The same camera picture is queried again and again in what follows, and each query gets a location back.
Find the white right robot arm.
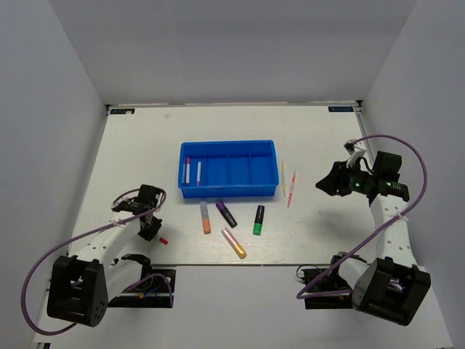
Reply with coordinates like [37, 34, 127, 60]
[311, 147, 431, 326]

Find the yellow pink clear highlighter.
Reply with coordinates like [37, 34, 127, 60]
[221, 228, 247, 259]

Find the black corner label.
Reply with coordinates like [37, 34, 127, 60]
[110, 108, 135, 115]
[328, 105, 354, 113]

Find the purple black highlighter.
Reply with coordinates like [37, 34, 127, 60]
[215, 201, 238, 228]

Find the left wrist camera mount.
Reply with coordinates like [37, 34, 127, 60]
[111, 198, 132, 212]

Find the orange clear-cap highlighter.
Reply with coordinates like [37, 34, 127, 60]
[199, 201, 211, 234]

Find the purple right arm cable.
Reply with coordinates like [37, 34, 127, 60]
[296, 134, 429, 300]

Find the right black corner label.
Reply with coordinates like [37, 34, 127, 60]
[328, 105, 354, 113]

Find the thin red highlighter pen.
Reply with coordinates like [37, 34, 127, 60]
[286, 171, 296, 208]

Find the white pen magenta cap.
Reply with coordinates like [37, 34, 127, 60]
[196, 161, 202, 186]

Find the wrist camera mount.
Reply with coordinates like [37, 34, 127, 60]
[111, 198, 132, 212]
[344, 141, 366, 168]

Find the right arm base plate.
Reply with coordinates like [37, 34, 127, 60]
[296, 259, 370, 313]

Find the white pen purple cap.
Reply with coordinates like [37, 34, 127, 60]
[185, 157, 191, 186]

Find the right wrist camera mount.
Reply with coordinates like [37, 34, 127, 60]
[344, 141, 366, 168]

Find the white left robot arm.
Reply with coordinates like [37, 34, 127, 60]
[46, 185, 166, 327]

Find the green black highlighter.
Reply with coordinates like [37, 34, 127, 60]
[253, 205, 265, 236]

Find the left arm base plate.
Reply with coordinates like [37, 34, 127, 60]
[108, 268, 177, 309]

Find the thin yellow highlighter pen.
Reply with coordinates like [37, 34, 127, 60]
[280, 161, 287, 197]

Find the blue plastic compartment tray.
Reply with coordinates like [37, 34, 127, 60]
[178, 140, 279, 198]

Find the left black corner label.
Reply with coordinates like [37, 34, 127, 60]
[110, 108, 135, 115]

